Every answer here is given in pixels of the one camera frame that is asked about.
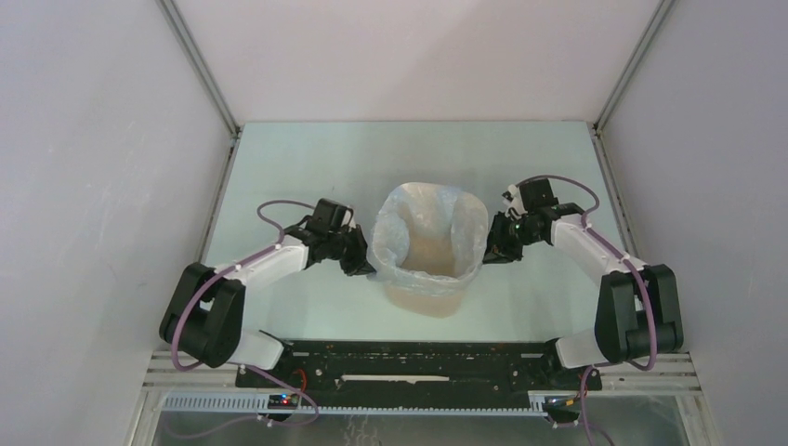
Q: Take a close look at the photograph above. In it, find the left metal frame post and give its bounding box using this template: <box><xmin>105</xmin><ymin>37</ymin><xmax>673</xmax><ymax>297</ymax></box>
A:
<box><xmin>156</xmin><ymin>0</ymin><xmax>241</xmax><ymax>138</ymax></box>

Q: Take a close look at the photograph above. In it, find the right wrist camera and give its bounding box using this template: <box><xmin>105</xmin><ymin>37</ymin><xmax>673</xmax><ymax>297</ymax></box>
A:
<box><xmin>502</xmin><ymin>184</ymin><xmax>527</xmax><ymax>220</ymax></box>

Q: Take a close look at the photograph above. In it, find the right metal frame post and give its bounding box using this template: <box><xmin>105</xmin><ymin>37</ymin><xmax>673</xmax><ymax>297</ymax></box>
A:
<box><xmin>593</xmin><ymin>0</ymin><xmax>679</xmax><ymax>134</ymax></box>

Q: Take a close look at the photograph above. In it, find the beige trash bin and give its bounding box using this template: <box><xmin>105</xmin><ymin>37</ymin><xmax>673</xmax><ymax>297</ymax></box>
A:
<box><xmin>381</xmin><ymin>181</ymin><xmax>491</xmax><ymax>320</ymax></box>

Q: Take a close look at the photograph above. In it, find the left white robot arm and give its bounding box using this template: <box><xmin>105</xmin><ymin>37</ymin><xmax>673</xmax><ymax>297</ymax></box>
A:
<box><xmin>159</xmin><ymin>199</ymin><xmax>374</xmax><ymax>387</ymax></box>

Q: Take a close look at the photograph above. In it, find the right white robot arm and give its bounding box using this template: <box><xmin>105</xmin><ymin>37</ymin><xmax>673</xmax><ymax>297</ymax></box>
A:
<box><xmin>483</xmin><ymin>175</ymin><xmax>684</xmax><ymax>388</ymax></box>

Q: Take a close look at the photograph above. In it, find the metal frame post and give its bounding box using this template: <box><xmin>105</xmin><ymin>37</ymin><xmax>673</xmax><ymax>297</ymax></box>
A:
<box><xmin>593</xmin><ymin>0</ymin><xmax>679</xmax><ymax>134</ymax></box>
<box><xmin>156</xmin><ymin>0</ymin><xmax>241</xmax><ymax>138</ymax></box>

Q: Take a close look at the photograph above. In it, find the silver aluminium base frame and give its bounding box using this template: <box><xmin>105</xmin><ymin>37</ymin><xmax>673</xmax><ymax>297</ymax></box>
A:
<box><xmin>141</xmin><ymin>350</ymin><xmax>703</xmax><ymax>395</ymax></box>

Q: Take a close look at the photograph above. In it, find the blue plastic trash bag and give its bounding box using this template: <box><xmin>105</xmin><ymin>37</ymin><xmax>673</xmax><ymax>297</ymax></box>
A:
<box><xmin>366</xmin><ymin>181</ymin><xmax>491</xmax><ymax>298</ymax></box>

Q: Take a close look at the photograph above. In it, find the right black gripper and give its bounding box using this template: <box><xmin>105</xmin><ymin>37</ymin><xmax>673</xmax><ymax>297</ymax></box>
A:
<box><xmin>474</xmin><ymin>211</ymin><xmax>543</xmax><ymax>265</ymax></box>

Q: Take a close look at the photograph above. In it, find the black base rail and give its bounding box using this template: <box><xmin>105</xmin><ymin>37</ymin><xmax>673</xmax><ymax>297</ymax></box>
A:
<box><xmin>271</xmin><ymin>340</ymin><xmax>584</xmax><ymax>408</ymax></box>

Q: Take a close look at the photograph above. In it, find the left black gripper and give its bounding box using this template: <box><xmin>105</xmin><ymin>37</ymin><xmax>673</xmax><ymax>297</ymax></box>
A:
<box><xmin>327</xmin><ymin>225</ymin><xmax>385</xmax><ymax>277</ymax></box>

